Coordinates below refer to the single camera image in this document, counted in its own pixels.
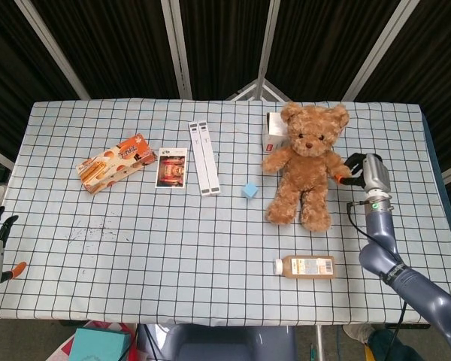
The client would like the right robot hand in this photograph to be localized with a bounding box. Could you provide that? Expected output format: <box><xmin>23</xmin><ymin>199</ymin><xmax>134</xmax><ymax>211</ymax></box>
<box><xmin>332</xmin><ymin>152</ymin><xmax>392</xmax><ymax>196</ymax></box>

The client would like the brown teddy bear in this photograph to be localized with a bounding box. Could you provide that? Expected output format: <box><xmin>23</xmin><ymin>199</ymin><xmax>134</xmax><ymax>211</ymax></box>
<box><xmin>262</xmin><ymin>102</ymin><xmax>353</xmax><ymax>232</ymax></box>

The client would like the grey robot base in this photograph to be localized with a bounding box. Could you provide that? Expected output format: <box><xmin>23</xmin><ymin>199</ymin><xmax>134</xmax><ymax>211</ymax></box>
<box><xmin>160</xmin><ymin>323</ymin><xmax>298</xmax><ymax>361</ymax></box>

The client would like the white red small box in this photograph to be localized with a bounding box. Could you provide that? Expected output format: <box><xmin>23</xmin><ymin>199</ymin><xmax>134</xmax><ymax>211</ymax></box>
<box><xmin>262</xmin><ymin>111</ymin><xmax>289</xmax><ymax>153</ymax></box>

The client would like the brown drink bottle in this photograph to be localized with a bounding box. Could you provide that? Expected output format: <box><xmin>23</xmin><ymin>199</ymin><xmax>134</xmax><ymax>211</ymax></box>
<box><xmin>273</xmin><ymin>255</ymin><xmax>337</xmax><ymax>281</ymax></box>

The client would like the teal box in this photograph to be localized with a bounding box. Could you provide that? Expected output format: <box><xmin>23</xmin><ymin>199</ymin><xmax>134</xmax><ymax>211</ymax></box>
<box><xmin>68</xmin><ymin>327</ymin><xmax>132</xmax><ymax>361</ymax></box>

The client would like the orange snack box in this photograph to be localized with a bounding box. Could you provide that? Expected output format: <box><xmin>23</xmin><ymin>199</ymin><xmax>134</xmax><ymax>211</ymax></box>
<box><xmin>75</xmin><ymin>132</ymin><xmax>158</xmax><ymax>196</ymax></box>

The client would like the white shoe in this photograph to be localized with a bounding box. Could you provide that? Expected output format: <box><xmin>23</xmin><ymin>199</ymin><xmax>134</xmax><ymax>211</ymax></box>
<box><xmin>342</xmin><ymin>324</ymin><xmax>377</xmax><ymax>344</ymax></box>

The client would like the white long box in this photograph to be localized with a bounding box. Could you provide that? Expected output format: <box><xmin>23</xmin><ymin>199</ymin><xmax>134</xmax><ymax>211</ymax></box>
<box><xmin>188</xmin><ymin>120</ymin><xmax>212</xmax><ymax>196</ymax></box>
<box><xmin>198</xmin><ymin>120</ymin><xmax>222</xmax><ymax>196</ymax></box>

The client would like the checkered tablecloth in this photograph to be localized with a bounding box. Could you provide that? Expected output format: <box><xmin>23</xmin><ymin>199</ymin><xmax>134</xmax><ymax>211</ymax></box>
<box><xmin>0</xmin><ymin>98</ymin><xmax>451</xmax><ymax>326</ymax></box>

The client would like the picture card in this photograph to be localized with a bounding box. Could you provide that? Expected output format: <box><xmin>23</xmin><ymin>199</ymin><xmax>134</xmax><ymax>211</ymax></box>
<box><xmin>155</xmin><ymin>147</ymin><xmax>189</xmax><ymax>189</ymax></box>

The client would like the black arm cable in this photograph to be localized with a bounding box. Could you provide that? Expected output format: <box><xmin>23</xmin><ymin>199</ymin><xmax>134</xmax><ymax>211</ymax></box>
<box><xmin>347</xmin><ymin>201</ymin><xmax>409</xmax><ymax>361</ymax></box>

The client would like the metal frame stand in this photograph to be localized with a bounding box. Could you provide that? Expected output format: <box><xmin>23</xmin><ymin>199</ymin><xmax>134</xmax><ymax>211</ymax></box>
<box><xmin>225</xmin><ymin>77</ymin><xmax>292</xmax><ymax>102</ymax></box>

